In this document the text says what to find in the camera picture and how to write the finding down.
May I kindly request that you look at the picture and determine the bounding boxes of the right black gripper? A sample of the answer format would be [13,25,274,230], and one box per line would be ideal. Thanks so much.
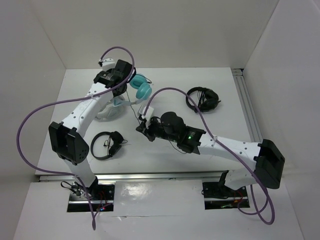
[136,116,179,142]

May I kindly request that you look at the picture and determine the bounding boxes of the teal cat-ear headphones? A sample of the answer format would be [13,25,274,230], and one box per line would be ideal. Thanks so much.
[113,73,152,107]

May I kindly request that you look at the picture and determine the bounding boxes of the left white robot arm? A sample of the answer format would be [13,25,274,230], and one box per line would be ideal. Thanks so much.
[48,60,134,200]

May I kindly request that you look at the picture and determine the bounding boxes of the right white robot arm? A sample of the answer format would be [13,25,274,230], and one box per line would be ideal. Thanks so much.
[136,111,285,196]

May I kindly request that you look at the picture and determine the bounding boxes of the small black grey headphones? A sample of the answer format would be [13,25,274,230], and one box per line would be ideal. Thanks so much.
[90,131,128,161]

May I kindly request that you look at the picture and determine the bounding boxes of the black over-ear headphones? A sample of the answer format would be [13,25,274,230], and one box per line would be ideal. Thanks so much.
[187,86,221,113]

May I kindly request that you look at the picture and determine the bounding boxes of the white grey gaming headset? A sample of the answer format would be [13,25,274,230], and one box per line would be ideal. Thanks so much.
[95,95,125,122]

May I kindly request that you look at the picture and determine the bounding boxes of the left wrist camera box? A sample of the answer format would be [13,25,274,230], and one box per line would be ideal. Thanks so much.
[98,57,116,72]

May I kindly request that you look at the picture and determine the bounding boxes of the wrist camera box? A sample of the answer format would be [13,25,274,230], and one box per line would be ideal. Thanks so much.
[98,57,116,72]
[137,104,154,123]

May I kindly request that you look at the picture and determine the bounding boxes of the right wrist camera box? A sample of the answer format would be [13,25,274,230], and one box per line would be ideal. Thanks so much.
[137,104,154,123]

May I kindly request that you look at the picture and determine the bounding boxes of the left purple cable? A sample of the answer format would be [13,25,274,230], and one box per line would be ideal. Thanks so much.
[17,46,137,231]

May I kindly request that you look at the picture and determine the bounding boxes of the purple cable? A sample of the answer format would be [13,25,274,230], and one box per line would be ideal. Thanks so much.
[17,46,137,231]
[144,87,275,226]

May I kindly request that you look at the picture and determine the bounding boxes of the aluminium front rail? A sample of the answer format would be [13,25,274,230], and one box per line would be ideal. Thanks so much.
[38,169,228,183]

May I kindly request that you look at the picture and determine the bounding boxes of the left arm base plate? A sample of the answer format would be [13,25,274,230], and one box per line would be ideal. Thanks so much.
[60,181,115,213]

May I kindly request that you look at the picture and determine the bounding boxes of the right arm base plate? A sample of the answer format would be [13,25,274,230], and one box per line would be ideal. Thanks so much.
[201,182,250,210]

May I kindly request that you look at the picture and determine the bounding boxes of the aluminium side rail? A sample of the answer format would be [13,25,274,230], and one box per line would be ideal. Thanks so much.
[231,68,263,142]

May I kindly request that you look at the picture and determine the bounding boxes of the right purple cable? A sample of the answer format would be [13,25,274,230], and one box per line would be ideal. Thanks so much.
[144,87,275,226]

